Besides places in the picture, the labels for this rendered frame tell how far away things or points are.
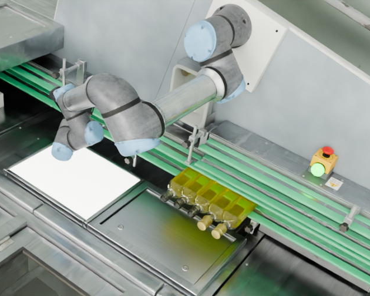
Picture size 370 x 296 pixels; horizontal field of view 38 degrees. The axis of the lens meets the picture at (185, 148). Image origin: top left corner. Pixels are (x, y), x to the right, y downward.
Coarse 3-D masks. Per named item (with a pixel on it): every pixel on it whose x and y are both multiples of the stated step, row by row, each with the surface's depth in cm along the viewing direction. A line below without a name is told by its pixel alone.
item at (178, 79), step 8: (176, 72) 200; (192, 72) 194; (176, 80) 203; (184, 80) 207; (176, 88) 205; (208, 104) 197; (192, 112) 211; (200, 112) 209; (184, 120) 206; (192, 120) 207; (200, 120) 207
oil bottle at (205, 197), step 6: (210, 186) 191; (216, 186) 192; (222, 186) 192; (204, 192) 188; (210, 192) 189; (216, 192) 189; (222, 192) 191; (198, 198) 185; (204, 198) 186; (210, 198) 186; (204, 204) 184; (204, 210) 185
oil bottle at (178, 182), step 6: (186, 168) 198; (180, 174) 194; (186, 174) 195; (192, 174) 196; (198, 174) 197; (174, 180) 191; (180, 180) 192; (186, 180) 192; (168, 186) 190; (174, 186) 189; (180, 186) 189; (174, 192) 189; (180, 192) 190
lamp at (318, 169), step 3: (318, 162) 182; (315, 165) 181; (318, 165) 180; (321, 165) 181; (312, 168) 181; (315, 168) 180; (318, 168) 180; (321, 168) 180; (324, 168) 181; (312, 171) 182; (315, 171) 181; (318, 171) 180; (321, 171) 180; (324, 171) 181; (315, 174) 181; (318, 174) 181; (321, 174) 181
